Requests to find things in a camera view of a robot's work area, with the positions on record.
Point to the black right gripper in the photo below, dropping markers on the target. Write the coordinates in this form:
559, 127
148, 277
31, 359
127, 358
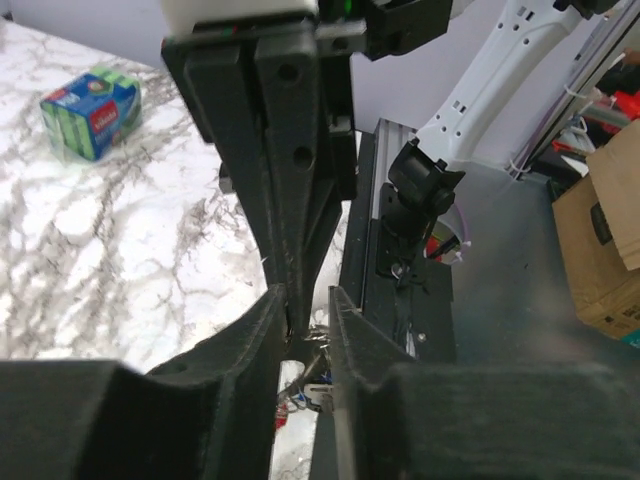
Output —
274, 95

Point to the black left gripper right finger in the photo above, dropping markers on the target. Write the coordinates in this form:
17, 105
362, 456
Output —
397, 418

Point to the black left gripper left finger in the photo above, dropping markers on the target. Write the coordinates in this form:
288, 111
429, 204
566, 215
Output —
208, 413

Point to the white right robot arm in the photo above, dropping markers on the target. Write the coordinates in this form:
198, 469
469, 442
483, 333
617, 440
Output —
269, 84

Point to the blue green sponge pack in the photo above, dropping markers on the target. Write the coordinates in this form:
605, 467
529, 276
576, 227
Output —
89, 115

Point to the brown cardboard box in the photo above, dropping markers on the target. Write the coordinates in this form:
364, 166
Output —
597, 223

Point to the aluminium frame rail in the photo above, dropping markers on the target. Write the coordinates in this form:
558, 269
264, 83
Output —
560, 100

